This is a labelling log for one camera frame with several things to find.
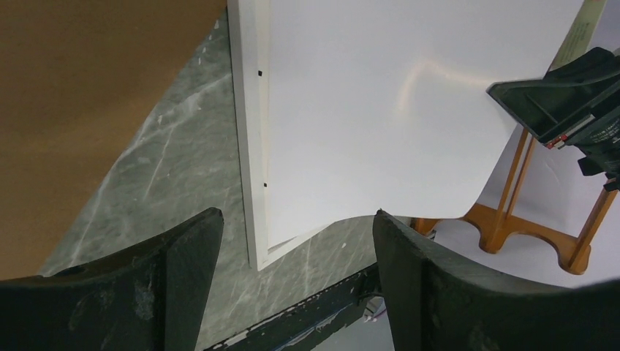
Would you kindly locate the brown backing board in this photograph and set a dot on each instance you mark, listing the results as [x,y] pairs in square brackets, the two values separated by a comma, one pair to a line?
[78,79]

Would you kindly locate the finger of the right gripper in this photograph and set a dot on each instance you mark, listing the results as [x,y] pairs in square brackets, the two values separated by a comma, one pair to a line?
[577,104]

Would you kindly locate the orange wooden shelf rack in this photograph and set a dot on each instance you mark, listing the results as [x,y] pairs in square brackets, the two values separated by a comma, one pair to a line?
[496,224]

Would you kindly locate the white picture frame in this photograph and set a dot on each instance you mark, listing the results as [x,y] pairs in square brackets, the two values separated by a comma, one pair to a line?
[250,47]

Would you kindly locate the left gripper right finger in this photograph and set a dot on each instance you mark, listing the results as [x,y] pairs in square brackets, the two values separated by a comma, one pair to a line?
[437,299]

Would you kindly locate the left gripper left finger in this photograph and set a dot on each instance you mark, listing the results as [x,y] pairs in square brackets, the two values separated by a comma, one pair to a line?
[149,296]

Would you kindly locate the red and white photo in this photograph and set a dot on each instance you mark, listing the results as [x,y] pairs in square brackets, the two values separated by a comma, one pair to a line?
[384,104]

